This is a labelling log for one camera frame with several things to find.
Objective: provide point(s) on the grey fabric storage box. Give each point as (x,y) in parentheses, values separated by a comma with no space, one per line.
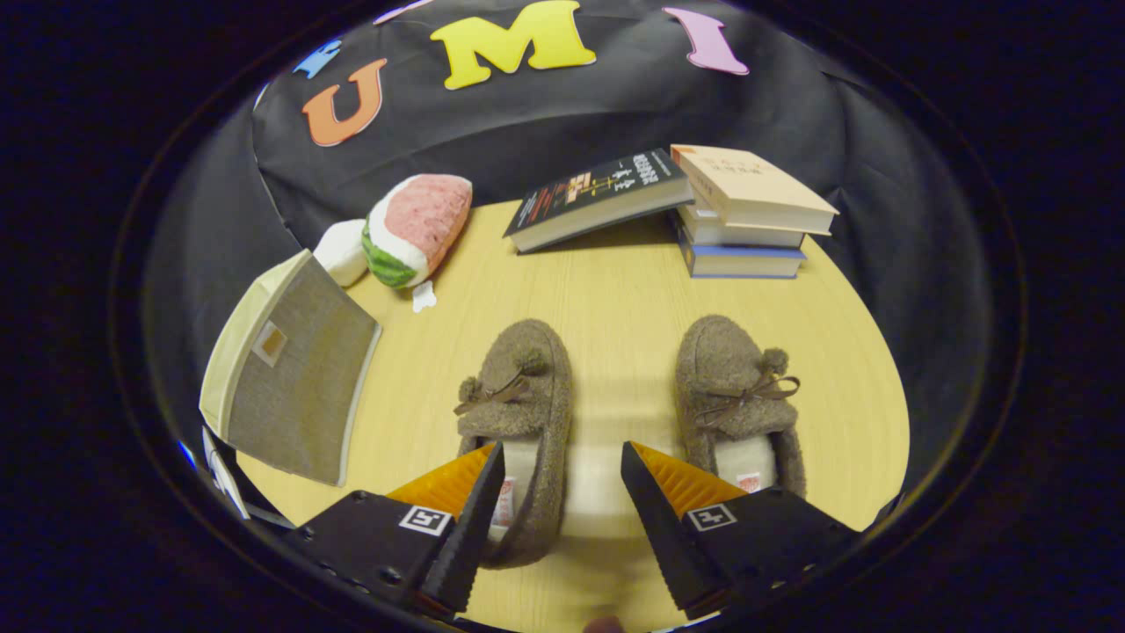
(299,369)

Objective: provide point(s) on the black cover book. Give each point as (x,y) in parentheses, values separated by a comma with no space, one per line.
(598,189)

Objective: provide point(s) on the beige cover book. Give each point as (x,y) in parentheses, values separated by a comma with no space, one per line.
(747,180)

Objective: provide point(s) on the white plush toy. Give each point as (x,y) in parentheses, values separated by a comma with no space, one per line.
(343,251)

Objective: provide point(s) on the black backdrop cloth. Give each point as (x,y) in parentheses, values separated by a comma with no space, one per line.
(545,114)

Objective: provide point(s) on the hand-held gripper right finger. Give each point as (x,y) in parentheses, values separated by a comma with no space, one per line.
(668,536)

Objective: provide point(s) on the watermelon slice plush toy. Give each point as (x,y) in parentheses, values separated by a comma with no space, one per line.
(413,220)

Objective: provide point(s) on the white cover book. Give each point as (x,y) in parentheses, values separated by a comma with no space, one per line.
(747,236)

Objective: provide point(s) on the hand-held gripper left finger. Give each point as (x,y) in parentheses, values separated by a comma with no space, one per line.
(470,536)

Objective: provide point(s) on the brown fuzzy slipper shoe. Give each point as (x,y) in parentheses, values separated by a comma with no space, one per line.
(721,352)
(527,352)

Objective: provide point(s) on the blue cover book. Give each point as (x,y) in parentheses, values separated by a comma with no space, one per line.
(743,262)

